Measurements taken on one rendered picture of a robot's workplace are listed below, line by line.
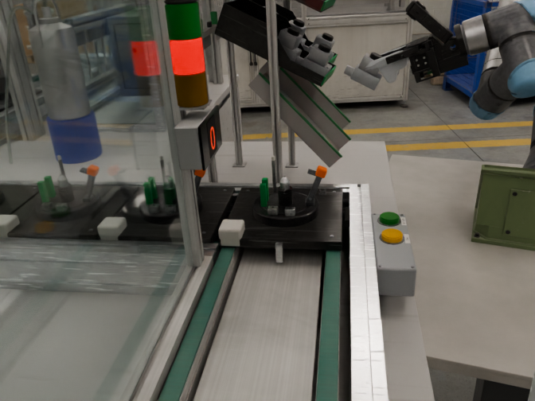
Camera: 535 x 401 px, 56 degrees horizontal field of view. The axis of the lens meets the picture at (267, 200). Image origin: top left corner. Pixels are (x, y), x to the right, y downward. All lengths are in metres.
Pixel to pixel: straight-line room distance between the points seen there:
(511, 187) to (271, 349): 0.63
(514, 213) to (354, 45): 4.06
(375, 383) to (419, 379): 0.17
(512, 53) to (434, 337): 0.57
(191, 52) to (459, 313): 0.65
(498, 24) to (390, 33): 4.03
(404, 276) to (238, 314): 0.30
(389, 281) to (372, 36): 4.32
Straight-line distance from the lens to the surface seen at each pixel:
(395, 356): 0.90
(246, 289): 0.94
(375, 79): 1.21
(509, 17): 1.17
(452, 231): 1.26
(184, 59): 0.79
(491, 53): 1.29
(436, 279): 1.09
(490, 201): 1.19
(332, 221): 1.04
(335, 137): 1.36
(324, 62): 1.21
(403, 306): 1.00
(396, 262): 0.94
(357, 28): 5.11
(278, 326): 0.86
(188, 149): 0.79
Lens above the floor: 1.47
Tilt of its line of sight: 26 degrees down
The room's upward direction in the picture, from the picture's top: 3 degrees counter-clockwise
